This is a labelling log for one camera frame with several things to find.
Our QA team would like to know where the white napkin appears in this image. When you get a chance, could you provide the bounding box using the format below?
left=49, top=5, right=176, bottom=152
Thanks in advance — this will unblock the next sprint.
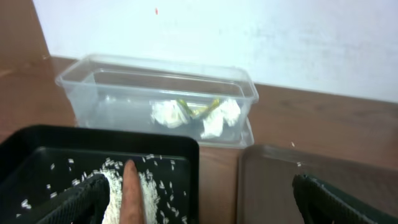
left=151, top=99, right=241, bottom=139

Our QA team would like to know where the clear plastic bin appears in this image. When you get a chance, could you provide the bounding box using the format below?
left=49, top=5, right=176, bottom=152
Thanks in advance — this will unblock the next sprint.
left=55, top=55, right=259, bottom=148

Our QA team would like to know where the green snack wrapper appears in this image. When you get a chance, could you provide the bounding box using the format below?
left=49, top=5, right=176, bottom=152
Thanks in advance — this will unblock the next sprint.
left=177, top=99, right=220, bottom=119

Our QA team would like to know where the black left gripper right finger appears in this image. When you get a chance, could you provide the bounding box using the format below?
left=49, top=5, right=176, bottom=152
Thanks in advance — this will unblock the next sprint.
left=292, top=174, right=397, bottom=224

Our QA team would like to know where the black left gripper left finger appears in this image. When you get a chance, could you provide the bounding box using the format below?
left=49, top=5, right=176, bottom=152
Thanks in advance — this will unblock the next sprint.
left=17, top=174, right=110, bottom=224

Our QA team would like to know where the pile of white rice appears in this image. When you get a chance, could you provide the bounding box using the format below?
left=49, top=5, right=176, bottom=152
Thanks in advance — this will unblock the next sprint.
left=15, top=154, right=189, bottom=224

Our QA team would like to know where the black bin tray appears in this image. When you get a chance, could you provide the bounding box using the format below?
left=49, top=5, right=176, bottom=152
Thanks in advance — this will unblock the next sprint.
left=1, top=125, right=199, bottom=223

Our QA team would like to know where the brown serving tray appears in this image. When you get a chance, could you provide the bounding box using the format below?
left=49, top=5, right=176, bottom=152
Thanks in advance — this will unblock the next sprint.
left=237, top=145, right=397, bottom=223

